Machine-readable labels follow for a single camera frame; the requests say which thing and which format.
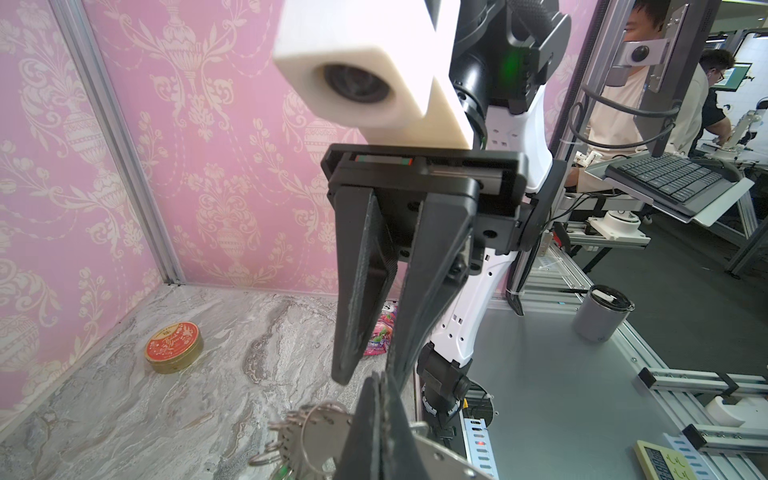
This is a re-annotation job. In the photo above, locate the yellow digital timer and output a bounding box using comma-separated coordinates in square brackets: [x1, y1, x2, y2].
[634, 440, 697, 480]

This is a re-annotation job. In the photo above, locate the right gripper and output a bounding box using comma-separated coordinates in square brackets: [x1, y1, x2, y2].
[321, 144, 528, 387]

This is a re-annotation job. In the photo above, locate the red round tin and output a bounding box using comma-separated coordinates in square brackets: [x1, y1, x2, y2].
[144, 322, 204, 374]

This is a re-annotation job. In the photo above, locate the monitor on stand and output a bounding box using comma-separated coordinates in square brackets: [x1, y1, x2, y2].
[589, 1, 721, 157]

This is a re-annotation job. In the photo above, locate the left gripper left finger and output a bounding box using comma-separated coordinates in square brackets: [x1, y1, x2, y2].
[334, 373, 382, 480]

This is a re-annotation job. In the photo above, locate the purple candy bag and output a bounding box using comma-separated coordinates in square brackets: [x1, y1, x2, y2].
[364, 300, 398, 356]

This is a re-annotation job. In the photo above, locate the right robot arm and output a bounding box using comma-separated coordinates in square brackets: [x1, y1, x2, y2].
[321, 1, 571, 427]

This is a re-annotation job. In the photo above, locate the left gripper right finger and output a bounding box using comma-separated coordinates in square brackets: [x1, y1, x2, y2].
[379, 374, 429, 480]

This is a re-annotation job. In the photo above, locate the black keyboard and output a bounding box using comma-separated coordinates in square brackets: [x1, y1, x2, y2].
[605, 153, 735, 217]

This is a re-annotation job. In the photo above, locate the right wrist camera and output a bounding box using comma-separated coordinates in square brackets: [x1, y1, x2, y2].
[273, 1, 474, 150]

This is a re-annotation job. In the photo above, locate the grey cylindrical cup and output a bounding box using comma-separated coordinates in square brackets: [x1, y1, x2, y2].
[572, 284, 635, 343]

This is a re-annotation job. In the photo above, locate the person in dark shirt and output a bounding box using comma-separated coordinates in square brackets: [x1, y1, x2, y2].
[699, 49, 735, 146]

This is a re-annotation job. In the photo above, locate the aluminium front rail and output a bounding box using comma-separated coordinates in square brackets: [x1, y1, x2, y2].
[462, 418, 500, 479]

